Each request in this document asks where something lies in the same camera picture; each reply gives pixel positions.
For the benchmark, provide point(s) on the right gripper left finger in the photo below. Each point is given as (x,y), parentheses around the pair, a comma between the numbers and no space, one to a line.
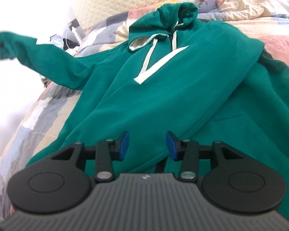
(64,179)

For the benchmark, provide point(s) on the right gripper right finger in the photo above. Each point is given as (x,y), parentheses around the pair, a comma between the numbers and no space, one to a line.
(229,179)

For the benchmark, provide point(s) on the green hooded sweatshirt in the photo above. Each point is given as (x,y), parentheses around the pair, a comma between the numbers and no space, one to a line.
(202,81)

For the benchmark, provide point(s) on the clutter pile on nightstand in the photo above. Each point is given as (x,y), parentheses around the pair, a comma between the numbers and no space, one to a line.
(71,38)

